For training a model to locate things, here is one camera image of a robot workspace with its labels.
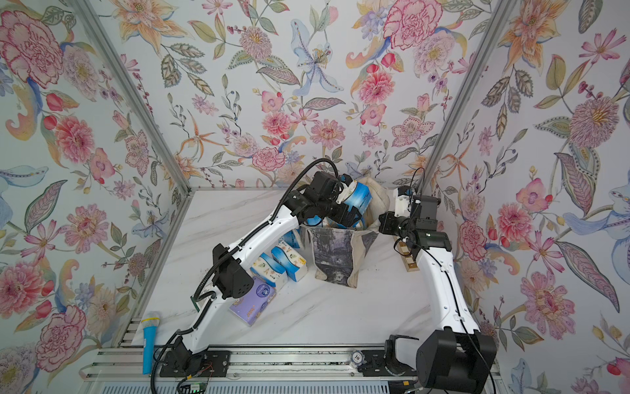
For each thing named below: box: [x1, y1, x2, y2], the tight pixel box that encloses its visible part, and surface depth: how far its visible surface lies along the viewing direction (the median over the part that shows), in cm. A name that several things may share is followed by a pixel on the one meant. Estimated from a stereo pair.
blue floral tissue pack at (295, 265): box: [270, 240, 309, 283], surface depth 90 cm
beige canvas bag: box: [300, 177, 391, 289], surface depth 83 cm
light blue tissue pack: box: [343, 181, 373, 216], surface depth 81 cm
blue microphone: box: [141, 310, 161, 376], surface depth 79 cm
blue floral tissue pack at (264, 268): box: [249, 251, 288, 290], surface depth 86 cm
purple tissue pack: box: [228, 276, 277, 328], surface depth 82 cm
